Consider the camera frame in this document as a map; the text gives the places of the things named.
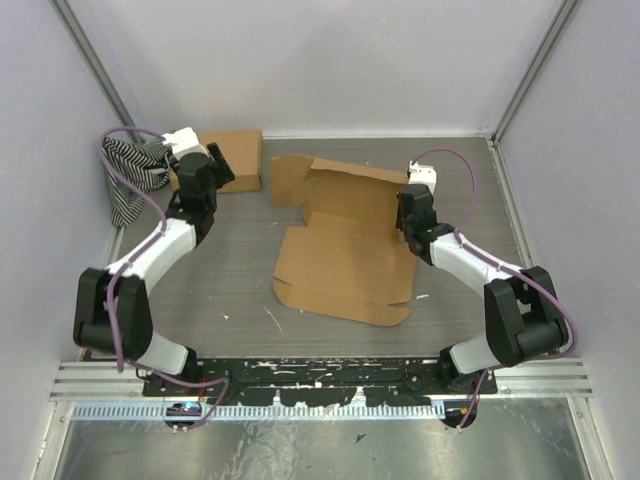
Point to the right aluminium corner post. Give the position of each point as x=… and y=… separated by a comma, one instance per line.
x=544, y=51

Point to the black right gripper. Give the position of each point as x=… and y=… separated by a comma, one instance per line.
x=399, y=222

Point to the aluminium front rail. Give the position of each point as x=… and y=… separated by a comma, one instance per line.
x=563, y=378

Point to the striped black white cloth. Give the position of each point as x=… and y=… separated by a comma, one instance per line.
x=136, y=162

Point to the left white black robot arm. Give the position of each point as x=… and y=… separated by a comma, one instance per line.
x=112, y=313

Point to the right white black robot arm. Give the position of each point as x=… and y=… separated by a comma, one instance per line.
x=522, y=316

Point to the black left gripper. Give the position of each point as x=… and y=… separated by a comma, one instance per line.
x=223, y=171

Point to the brown cardboard box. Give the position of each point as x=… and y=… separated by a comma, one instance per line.
x=243, y=152

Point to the aluminium corner post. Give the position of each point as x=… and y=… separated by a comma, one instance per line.
x=89, y=36
x=544, y=51

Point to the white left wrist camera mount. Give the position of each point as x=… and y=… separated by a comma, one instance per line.
x=182, y=142

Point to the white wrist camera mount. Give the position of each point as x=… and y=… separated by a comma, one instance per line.
x=419, y=174
x=182, y=142

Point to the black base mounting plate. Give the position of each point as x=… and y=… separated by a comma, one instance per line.
x=316, y=382

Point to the left aluminium corner post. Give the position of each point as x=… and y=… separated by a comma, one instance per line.
x=89, y=36

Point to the white slotted cable duct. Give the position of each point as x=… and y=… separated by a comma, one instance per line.
x=191, y=411

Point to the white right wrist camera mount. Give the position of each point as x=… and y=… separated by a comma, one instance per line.
x=419, y=174

